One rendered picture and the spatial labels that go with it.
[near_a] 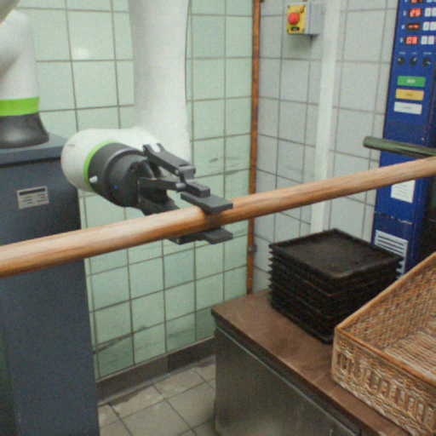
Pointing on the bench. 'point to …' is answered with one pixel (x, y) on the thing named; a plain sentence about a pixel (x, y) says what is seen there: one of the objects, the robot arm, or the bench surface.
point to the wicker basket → (418, 387)
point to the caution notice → (404, 191)
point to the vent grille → (392, 246)
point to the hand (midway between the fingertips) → (206, 215)
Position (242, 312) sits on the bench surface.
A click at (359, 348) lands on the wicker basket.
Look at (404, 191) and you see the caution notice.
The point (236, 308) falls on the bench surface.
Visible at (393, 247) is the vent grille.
